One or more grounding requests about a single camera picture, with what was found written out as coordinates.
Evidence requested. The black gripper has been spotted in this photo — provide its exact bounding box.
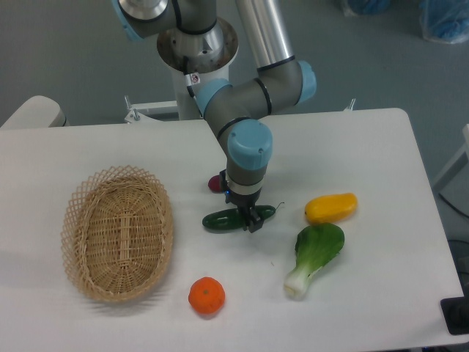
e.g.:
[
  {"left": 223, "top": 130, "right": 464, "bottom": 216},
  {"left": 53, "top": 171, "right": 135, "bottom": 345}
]
[{"left": 219, "top": 169, "right": 264, "bottom": 233}]

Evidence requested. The dark green cucumber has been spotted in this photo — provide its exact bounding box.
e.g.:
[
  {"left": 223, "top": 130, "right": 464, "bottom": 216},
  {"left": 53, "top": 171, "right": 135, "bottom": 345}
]
[{"left": 202, "top": 203, "right": 281, "bottom": 232}]

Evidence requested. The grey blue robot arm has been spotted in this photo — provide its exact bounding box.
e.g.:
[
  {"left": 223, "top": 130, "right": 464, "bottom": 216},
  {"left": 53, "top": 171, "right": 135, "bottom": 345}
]
[{"left": 113, "top": 1, "right": 317, "bottom": 232}]

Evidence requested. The purple sweet potato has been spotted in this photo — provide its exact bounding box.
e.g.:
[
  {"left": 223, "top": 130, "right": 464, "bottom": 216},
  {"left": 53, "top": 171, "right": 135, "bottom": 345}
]
[{"left": 207, "top": 175, "right": 223, "bottom": 193}]

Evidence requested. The green bok choy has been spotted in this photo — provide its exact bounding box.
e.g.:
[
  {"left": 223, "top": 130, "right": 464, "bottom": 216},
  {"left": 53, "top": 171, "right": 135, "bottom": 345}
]
[{"left": 284, "top": 223, "right": 345, "bottom": 299}]

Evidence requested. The yellow bell pepper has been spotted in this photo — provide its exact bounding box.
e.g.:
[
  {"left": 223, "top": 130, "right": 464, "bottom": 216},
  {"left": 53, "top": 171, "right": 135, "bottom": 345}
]
[{"left": 304, "top": 193, "right": 358, "bottom": 224}]

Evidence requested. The orange tangerine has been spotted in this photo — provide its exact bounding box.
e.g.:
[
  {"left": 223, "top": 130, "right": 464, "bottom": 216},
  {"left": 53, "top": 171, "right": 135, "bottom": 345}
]
[{"left": 188, "top": 276, "right": 226, "bottom": 315}]

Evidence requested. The woven wicker basket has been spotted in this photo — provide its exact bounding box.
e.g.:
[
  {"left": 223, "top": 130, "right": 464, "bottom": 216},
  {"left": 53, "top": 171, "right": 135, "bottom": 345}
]
[{"left": 61, "top": 165, "right": 174, "bottom": 303}]

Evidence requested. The black device at edge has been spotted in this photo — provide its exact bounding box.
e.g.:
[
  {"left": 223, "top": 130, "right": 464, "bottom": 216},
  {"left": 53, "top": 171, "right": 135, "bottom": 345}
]
[{"left": 440, "top": 297, "right": 469, "bottom": 335}]

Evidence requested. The white chair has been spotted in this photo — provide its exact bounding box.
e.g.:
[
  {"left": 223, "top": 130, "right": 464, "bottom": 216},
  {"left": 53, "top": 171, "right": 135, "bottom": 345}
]
[{"left": 1, "top": 95, "right": 70, "bottom": 131}]

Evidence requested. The blue plastic bag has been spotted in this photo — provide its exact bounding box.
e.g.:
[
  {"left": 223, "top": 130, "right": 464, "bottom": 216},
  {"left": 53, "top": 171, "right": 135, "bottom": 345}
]
[{"left": 419, "top": 0, "right": 468, "bottom": 44}]

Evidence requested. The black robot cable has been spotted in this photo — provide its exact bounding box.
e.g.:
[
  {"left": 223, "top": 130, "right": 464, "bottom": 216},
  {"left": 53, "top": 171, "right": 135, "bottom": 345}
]
[{"left": 182, "top": 54, "right": 199, "bottom": 100}]

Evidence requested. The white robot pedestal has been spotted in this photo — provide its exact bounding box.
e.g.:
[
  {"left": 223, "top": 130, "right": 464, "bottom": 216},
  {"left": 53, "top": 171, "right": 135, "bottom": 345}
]
[{"left": 125, "top": 18, "right": 239, "bottom": 123}]

